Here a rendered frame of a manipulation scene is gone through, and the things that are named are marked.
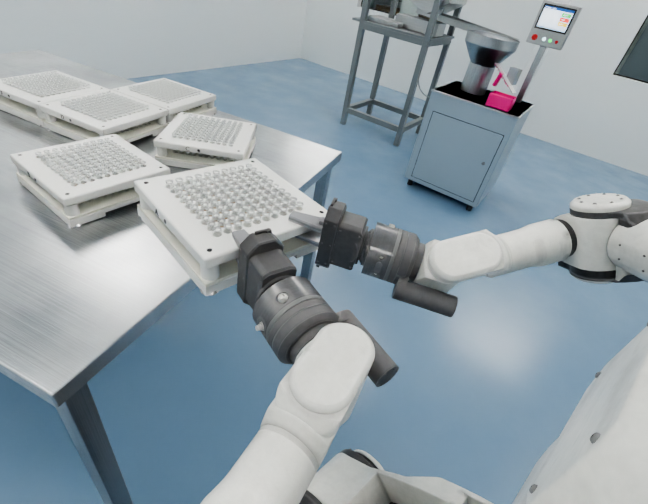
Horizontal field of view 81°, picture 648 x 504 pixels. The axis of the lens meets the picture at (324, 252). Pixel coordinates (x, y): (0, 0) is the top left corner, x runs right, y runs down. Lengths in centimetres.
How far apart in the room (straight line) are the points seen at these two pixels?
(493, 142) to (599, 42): 280
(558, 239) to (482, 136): 233
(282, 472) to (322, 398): 7
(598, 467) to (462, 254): 36
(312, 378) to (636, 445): 23
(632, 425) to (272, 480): 25
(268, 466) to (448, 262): 37
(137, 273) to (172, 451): 84
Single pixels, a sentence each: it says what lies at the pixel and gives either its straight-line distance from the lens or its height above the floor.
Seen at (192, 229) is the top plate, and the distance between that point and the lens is 60.
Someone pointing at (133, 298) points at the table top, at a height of 84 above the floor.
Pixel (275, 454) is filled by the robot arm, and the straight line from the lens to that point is 37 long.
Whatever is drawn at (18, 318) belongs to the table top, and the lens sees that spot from 80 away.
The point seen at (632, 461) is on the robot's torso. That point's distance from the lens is 29.
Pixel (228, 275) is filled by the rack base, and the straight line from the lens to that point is 58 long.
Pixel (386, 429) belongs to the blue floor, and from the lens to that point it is 163.
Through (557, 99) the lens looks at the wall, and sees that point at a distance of 565.
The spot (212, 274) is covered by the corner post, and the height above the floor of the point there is 100.
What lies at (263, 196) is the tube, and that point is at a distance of 67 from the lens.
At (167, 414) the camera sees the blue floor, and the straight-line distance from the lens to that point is 159.
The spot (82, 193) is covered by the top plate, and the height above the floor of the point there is 91.
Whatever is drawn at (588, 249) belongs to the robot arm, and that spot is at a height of 109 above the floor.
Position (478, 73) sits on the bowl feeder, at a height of 90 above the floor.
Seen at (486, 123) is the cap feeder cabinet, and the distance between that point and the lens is 297.
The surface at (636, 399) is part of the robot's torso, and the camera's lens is 32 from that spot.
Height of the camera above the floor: 138
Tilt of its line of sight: 37 degrees down
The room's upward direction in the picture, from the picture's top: 12 degrees clockwise
